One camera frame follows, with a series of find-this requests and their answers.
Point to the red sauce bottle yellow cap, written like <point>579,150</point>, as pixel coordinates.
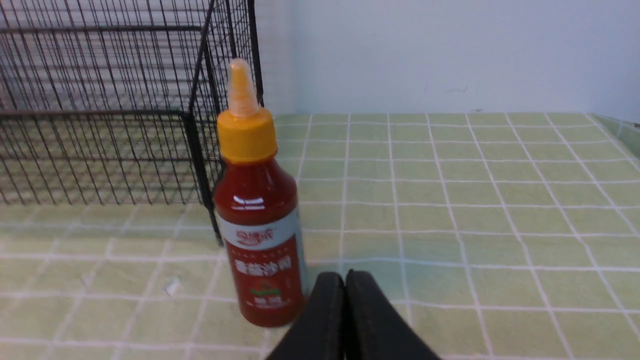
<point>256,203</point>

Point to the black wire mesh shelf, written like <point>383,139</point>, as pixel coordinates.
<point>116,101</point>

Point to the green checkered tablecloth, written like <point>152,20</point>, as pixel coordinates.
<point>496,236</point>

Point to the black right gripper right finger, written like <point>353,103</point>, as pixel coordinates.
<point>373,328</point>

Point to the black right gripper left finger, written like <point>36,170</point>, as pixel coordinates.
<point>317,332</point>

